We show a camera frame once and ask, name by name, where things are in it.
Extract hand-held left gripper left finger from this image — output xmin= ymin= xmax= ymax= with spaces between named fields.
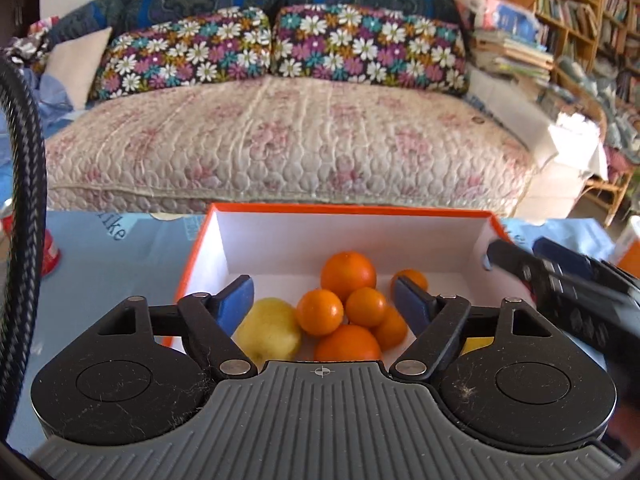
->
xmin=95 ymin=275 xmax=258 ymax=378

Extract stack of books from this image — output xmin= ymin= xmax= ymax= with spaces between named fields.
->
xmin=450 ymin=0 xmax=556 ymax=91

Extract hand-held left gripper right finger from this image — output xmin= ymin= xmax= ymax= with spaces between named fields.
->
xmin=389 ymin=276 xmax=543 ymax=381

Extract black braided cable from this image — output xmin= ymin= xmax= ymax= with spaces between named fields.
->
xmin=0 ymin=55 xmax=48 ymax=441

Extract light blue fabric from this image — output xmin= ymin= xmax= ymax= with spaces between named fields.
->
xmin=0 ymin=70 xmax=91 ymax=161

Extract small orange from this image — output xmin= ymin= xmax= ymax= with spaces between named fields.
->
xmin=295 ymin=269 xmax=430 ymax=353

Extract sofa with quilted cover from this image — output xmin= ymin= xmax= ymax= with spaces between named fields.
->
xmin=45 ymin=76 xmax=536 ymax=216

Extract black white patterned cloth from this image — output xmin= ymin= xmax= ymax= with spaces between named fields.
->
xmin=2 ymin=15 xmax=56 ymax=66

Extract large orange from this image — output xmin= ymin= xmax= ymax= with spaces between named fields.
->
xmin=314 ymin=324 xmax=383 ymax=362
xmin=320 ymin=251 xmax=377 ymax=303

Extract beige pillow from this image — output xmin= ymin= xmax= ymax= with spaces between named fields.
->
xmin=44 ymin=26 xmax=113 ymax=111

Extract yellow lemon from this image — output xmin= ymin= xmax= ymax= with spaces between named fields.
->
xmin=234 ymin=297 xmax=303 ymax=366

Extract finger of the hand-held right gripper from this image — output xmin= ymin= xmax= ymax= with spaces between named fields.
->
xmin=532 ymin=237 xmax=608 ymax=275
xmin=486 ymin=239 xmax=543 ymax=286

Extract floral daisy cushion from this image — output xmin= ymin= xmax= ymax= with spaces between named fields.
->
xmin=87 ymin=6 xmax=273 ymax=102
xmin=270 ymin=4 xmax=468 ymax=98

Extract wooden bookshelf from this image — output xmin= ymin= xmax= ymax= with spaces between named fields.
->
xmin=535 ymin=0 xmax=640 ymax=106

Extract orange cardboard box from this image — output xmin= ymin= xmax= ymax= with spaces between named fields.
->
xmin=162 ymin=202 xmax=538 ymax=361

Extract yellow pear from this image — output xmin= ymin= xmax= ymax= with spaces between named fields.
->
xmin=462 ymin=337 xmax=496 ymax=358

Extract red drink can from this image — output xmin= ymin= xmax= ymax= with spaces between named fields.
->
xmin=0 ymin=200 xmax=62 ymax=277

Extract rattan chair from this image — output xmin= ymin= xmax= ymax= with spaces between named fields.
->
xmin=550 ymin=55 xmax=640 ymax=226

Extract white covered side table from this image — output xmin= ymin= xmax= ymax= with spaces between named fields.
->
xmin=465 ymin=67 xmax=608 ymax=221

